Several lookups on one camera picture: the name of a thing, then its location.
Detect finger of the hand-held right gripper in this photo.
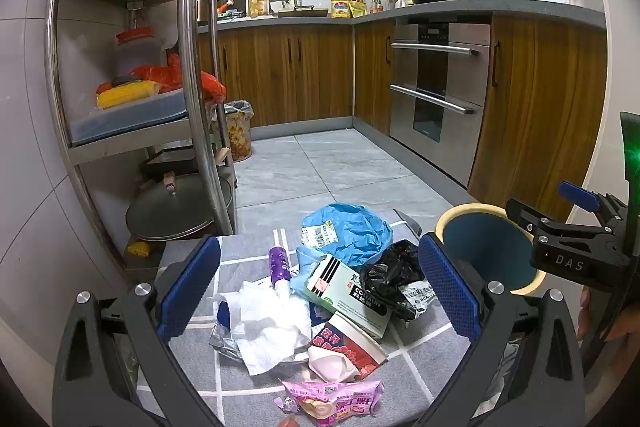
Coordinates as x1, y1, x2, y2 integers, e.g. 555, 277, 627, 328
558, 180, 628, 228
505, 198, 621, 244

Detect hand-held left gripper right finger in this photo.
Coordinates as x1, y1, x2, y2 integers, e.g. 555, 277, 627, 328
416, 232, 587, 427

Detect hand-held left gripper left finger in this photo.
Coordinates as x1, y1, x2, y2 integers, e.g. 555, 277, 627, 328
52, 235, 236, 427

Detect cream bin with teal inside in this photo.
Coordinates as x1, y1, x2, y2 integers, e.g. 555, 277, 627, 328
434, 203, 548, 297

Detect blue and silver foil packet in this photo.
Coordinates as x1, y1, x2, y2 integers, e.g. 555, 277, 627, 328
209, 301, 246, 361

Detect black plastic bag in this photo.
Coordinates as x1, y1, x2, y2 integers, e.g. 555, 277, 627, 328
360, 240, 441, 322

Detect white tissue paper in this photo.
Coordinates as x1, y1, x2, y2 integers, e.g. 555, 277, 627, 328
215, 282, 313, 376

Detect purple bottle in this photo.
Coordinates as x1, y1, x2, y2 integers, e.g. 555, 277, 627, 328
268, 246, 293, 301

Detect green and white carton box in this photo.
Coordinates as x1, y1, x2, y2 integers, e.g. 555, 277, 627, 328
304, 255, 396, 339

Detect blue plastic bag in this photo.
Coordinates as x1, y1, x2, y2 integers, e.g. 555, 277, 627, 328
301, 203, 394, 269

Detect light blue plastic sheet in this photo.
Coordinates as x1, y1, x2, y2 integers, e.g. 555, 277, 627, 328
290, 246, 327, 303

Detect pink snack wrapper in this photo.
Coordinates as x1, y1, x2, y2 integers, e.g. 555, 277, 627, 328
274, 379, 385, 421

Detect person's right hand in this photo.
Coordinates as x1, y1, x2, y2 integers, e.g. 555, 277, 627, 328
575, 284, 640, 343

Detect grey checked mat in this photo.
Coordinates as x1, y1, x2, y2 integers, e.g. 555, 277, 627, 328
155, 207, 501, 427

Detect steel pot lid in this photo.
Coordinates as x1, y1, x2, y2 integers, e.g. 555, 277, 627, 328
125, 172, 236, 242

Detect stainless steel oven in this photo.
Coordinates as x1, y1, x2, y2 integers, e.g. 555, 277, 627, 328
389, 18, 493, 188

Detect floral bucket with bag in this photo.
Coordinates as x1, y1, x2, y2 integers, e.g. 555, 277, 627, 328
215, 100, 254, 162

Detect grey-blue storage box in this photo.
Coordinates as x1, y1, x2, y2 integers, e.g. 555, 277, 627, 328
67, 89, 221, 146

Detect yellow packet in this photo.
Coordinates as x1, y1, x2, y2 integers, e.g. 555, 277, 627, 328
96, 78, 162, 110

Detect red plastic bag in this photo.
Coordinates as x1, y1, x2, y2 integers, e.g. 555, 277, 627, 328
127, 53, 228, 104

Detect jar with red lid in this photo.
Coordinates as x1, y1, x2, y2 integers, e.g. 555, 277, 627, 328
114, 27, 164, 80

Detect wooden base cabinets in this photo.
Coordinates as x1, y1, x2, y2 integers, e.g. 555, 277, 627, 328
197, 14, 608, 220

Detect steel shelf rack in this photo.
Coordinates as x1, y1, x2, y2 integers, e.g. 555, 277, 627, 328
45, 0, 239, 269

